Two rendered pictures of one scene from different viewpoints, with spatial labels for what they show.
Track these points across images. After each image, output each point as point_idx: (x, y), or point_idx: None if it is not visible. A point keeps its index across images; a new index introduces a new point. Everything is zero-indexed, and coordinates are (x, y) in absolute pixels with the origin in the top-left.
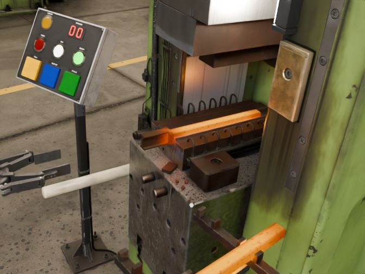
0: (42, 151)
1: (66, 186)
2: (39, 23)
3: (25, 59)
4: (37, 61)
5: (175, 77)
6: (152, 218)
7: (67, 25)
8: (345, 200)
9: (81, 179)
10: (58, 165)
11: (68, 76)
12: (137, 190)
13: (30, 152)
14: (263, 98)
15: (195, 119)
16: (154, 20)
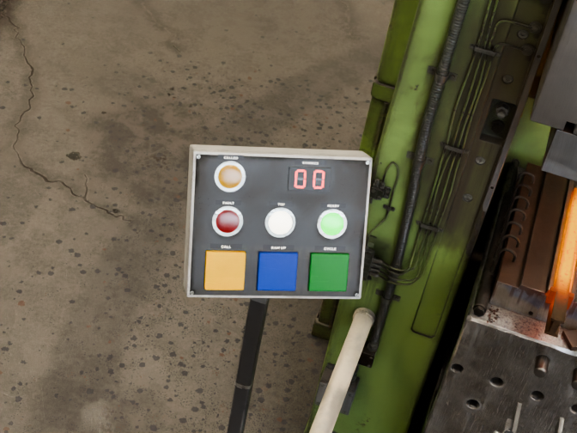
0: (514, 421)
1: (329, 429)
2: (211, 181)
3: (201, 257)
4: (237, 253)
5: (475, 189)
6: (523, 411)
7: (283, 171)
8: None
9: (332, 404)
10: (559, 429)
11: (323, 262)
12: (476, 382)
13: (507, 432)
14: (530, 150)
15: (537, 246)
16: (432, 114)
